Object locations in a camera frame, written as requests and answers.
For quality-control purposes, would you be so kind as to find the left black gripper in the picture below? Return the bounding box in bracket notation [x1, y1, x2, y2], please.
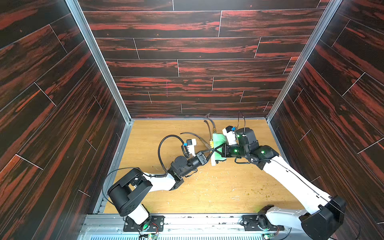
[178, 150, 213, 179]

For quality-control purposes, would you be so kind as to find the green microfibre rag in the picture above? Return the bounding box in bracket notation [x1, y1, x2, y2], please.
[211, 132, 227, 164]

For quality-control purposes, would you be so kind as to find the sickle plain wooden handle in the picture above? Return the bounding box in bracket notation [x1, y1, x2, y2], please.
[179, 131, 212, 149]

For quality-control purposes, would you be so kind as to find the sickle with yellow label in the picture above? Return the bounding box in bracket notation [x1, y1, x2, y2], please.
[204, 117, 217, 134]

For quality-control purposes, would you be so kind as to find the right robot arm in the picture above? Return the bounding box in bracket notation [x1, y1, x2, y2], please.
[211, 126, 347, 240]

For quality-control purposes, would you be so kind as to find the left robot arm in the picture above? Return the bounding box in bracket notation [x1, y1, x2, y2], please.
[107, 149, 214, 229]

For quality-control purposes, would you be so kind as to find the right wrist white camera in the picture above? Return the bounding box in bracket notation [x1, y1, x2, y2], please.
[222, 126, 237, 146]

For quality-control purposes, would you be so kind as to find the wrist white camera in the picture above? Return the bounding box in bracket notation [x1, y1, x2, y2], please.
[184, 139, 197, 157]
[222, 126, 237, 146]

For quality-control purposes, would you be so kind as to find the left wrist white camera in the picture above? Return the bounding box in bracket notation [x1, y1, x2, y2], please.
[184, 139, 197, 157]

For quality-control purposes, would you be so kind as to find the left black corrugated cable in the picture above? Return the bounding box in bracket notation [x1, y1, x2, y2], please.
[146, 134, 190, 178]

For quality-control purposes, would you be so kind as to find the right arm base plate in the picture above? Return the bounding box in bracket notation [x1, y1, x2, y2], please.
[240, 215, 285, 232]

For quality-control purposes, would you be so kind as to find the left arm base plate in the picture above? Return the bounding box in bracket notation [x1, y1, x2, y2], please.
[123, 215, 165, 233]

